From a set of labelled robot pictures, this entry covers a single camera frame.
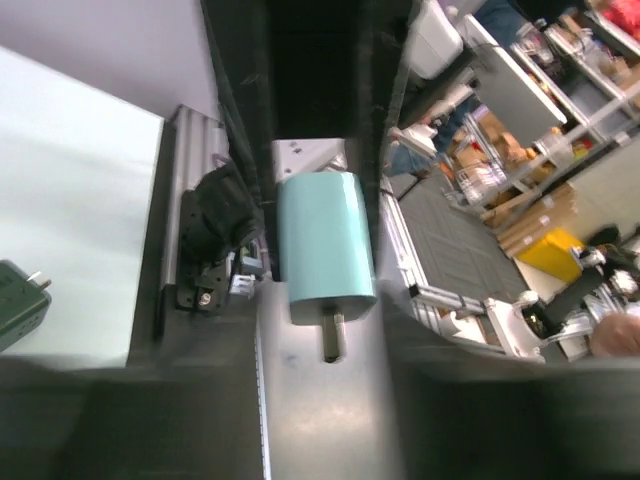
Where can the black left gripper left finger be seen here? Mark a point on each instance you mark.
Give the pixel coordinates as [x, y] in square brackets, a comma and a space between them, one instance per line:
[191, 412]

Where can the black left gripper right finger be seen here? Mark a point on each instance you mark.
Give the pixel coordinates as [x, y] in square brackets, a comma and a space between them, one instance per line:
[452, 413]

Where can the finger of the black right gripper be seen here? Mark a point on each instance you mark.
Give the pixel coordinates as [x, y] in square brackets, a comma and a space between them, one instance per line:
[378, 33]
[238, 44]

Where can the light blue plug charger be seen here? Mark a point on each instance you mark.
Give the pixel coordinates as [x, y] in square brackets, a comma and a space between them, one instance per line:
[325, 254]

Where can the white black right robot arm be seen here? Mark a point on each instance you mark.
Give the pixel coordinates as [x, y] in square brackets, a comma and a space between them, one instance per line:
[307, 91]

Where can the dark green cube socket adapter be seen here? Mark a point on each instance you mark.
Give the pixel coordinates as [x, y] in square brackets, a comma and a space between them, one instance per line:
[24, 303]

